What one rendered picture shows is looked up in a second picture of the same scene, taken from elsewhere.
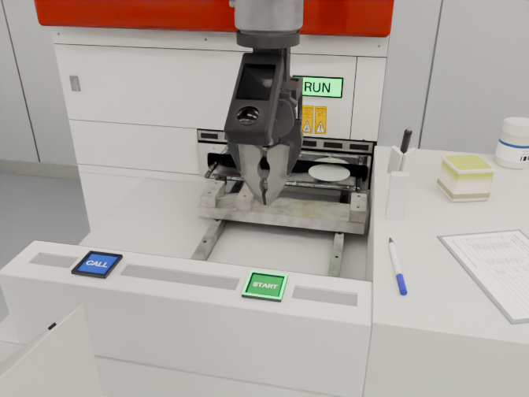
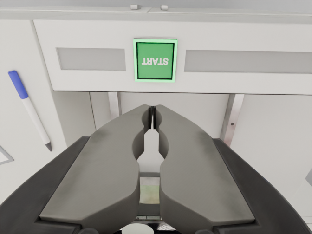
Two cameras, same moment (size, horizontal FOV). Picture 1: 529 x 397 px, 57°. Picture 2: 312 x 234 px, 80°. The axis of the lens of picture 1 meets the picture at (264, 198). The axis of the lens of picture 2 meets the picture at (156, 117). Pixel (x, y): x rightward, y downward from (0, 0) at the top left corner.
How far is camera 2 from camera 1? 52 cm
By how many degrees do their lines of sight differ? 32
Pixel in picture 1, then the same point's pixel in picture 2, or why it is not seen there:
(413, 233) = (35, 161)
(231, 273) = (195, 77)
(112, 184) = (303, 208)
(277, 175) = (113, 134)
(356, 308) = (55, 44)
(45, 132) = not seen: outside the picture
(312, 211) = (144, 191)
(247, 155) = (204, 174)
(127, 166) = not seen: hidden behind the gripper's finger
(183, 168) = not seen: hidden behind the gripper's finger
